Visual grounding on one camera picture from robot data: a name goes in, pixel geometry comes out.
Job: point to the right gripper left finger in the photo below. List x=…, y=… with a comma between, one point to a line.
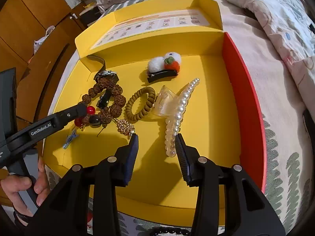
x=65, y=210

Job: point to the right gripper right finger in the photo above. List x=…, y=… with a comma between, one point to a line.
x=247, y=211

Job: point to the light blue hair clip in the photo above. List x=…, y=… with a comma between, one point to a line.
x=70, y=138

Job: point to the red berry hair clip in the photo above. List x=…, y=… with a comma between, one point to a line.
x=83, y=121

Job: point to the gold rhinestone hair clip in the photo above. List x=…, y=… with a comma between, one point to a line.
x=124, y=127

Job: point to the clear pearl claw clip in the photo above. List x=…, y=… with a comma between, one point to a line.
x=172, y=107

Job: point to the white pompom carrot hair clip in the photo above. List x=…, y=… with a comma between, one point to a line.
x=160, y=67

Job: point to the black strap wristwatch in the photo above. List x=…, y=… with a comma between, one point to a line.
x=106, y=80

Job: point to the person's left hand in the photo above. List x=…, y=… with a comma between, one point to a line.
x=12, y=184

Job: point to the green leaf pattern bedsheet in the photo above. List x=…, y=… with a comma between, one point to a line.
x=289, y=175

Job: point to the wooden cabinet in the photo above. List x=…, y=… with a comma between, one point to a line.
x=38, y=39

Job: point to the yellow cardboard box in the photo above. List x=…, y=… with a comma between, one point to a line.
x=186, y=76

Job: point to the floral white duvet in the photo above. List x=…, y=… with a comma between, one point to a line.
x=287, y=25

